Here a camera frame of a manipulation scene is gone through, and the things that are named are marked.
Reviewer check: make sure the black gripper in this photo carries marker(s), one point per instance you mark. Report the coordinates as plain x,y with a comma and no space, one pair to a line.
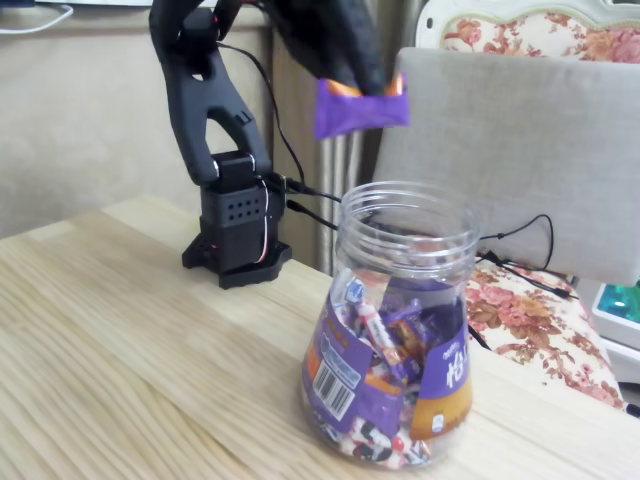
353,56

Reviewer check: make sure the purple orange candy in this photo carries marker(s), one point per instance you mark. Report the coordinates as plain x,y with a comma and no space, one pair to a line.
360,112

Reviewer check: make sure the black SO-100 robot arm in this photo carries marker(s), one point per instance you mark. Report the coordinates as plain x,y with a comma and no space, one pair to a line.
195,110

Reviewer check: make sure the white blue wrapped candy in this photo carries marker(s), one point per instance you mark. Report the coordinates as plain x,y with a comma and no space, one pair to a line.
355,291

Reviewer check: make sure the purple chocolate bar wrapper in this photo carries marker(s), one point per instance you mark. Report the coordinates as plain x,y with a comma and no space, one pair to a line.
412,320

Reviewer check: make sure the white red striped candy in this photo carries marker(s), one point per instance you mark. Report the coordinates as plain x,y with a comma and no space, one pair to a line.
375,327

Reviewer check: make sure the clear plastic candy jar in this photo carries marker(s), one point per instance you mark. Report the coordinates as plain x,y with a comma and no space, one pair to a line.
395,400

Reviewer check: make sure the beige gold curtain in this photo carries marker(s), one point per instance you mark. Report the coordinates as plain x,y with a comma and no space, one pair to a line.
300,125

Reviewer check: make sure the grey fabric cushion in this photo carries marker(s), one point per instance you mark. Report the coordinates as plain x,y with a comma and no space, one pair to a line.
500,150

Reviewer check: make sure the beige upholstered panel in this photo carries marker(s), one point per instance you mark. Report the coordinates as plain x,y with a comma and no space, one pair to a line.
75,100

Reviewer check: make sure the floral upholstered white chair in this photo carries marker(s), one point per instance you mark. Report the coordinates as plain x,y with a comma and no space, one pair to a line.
530,320

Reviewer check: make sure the white box with green inside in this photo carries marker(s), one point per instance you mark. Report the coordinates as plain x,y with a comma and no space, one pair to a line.
617,320

